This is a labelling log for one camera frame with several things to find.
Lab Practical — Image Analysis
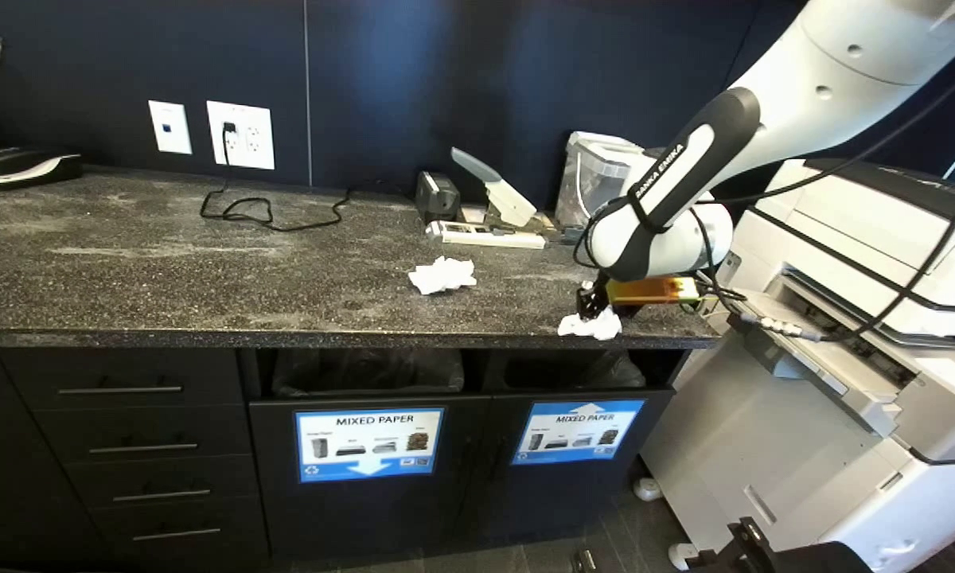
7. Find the mixed paper sign arrow up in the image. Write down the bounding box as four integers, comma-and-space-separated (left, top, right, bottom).
511, 397, 651, 469

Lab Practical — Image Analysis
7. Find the stapler with grey lever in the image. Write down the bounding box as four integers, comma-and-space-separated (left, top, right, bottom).
425, 144, 555, 255

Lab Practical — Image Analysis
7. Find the gold wrist camera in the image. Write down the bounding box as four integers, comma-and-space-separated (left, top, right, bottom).
604, 274, 708, 313

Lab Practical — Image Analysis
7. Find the black cable on counter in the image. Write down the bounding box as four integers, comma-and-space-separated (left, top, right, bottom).
197, 125, 357, 237

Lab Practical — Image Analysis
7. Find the small white wall plate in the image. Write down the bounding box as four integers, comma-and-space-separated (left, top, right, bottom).
146, 98, 195, 158

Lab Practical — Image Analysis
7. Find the grey plastic bin liner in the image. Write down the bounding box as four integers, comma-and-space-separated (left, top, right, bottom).
268, 351, 467, 402

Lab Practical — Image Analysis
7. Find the grey printer side tray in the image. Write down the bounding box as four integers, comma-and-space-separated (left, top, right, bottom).
709, 285, 910, 432

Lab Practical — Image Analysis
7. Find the bin panel with down-arrow sign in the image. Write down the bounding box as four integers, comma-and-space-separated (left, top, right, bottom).
248, 394, 495, 560

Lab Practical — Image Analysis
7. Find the wide white paper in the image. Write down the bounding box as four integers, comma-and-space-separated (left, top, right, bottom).
405, 255, 480, 300

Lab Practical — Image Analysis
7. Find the black velcro strap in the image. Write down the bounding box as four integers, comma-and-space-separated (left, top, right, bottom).
624, 187, 674, 237

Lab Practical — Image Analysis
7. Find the narrow white paper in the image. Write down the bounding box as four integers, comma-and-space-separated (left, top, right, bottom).
555, 307, 628, 344

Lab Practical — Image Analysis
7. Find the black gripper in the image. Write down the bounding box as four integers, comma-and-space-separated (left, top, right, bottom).
572, 267, 620, 324

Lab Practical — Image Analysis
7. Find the thin black camera cable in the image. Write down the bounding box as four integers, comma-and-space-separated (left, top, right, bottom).
687, 184, 955, 344

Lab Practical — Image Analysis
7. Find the mixed paper sign arrow down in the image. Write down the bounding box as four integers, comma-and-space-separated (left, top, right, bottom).
292, 406, 445, 487

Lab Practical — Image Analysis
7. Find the dark cabinet drawer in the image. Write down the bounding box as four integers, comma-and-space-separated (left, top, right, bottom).
63, 456, 263, 516
29, 411, 255, 465
0, 346, 248, 415
94, 505, 270, 566

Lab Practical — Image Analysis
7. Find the large white wall outlet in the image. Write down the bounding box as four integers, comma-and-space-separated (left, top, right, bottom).
205, 98, 277, 173

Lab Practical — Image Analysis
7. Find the large white office printer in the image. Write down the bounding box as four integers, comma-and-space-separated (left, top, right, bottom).
636, 155, 955, 573

